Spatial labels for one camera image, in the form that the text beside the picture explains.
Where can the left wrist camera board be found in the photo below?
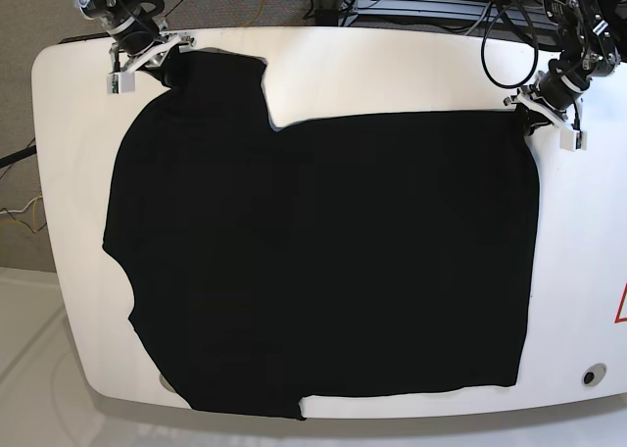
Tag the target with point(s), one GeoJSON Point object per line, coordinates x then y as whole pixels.
{"type": "Point", "coordinates": [573, 139]}

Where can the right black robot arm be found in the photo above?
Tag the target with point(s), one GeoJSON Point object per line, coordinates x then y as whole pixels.
{"type": "Point", "coordinates": [143, 43]}

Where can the aluminium frame rail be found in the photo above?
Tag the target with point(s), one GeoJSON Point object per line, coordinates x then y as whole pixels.
{"type": "Point", "coordinates": [447, 10]}

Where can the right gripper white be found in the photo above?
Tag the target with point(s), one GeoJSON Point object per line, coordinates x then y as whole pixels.
{"type": "Point", "coordinates": [153, 56]}

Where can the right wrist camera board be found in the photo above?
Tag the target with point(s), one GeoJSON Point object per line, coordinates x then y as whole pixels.
{"type": "Point", "coordinates": [120, 82]}

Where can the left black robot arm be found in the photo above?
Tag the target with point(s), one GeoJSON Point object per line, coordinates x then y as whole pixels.
{"type": "Point", "coordinates": [571, 43]}

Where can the table cable grommet hole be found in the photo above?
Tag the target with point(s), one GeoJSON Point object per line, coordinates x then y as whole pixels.
{"type": "Point", "coordinates": [594, 375]}

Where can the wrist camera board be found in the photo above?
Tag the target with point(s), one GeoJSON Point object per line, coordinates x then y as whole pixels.
{"type": "Point", "coordinates": [120, 82]}
{"type": "Point", "coordinates": [573, 139]}

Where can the black T-shirt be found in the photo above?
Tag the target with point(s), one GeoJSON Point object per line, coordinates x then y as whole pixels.
{"type": "Point", "coordinates": [359, 256]}

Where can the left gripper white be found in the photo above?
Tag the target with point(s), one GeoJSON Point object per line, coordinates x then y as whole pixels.
{"type": "Point", "coordinates": [529, 97]}

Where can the red warning sticker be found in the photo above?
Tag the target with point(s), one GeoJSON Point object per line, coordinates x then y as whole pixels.
{"type": "Point", "coordinates": [621, 316]}

